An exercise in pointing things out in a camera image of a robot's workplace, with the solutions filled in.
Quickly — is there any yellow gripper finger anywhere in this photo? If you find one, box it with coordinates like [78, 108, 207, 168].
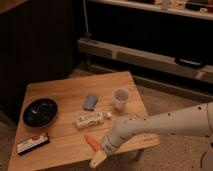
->
[89, 151, 107, 168]

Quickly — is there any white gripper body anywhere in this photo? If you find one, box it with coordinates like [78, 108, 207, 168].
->
[101, 130, 127, 155]

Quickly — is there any orange pepper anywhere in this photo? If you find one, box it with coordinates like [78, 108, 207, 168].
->
[84, 134, 101, 152]

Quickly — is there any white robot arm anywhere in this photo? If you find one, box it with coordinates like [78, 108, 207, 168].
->
[89, 102, 213, 168]

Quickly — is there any black ceramic bowl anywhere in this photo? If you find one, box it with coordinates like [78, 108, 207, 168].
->
[23, 98, 58, 128]

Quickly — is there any clear plastic cup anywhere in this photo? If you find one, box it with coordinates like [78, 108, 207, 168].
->
[113, 88, 130, 110]

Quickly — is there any wooden table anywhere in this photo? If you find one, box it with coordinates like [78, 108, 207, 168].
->
[7, 70, 160, 171]

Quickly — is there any black and red box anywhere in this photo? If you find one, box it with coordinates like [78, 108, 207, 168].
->
[16, 133, 50, 155]

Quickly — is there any grey metal shelf beam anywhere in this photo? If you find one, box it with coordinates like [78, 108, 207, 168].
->
[77, 38, 213, 84]

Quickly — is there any upper shelf with items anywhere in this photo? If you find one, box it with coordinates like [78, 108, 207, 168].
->
[89, 0, 213, 21]

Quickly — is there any black handle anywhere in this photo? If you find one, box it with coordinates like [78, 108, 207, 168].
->
[175, 58, 205, 69]

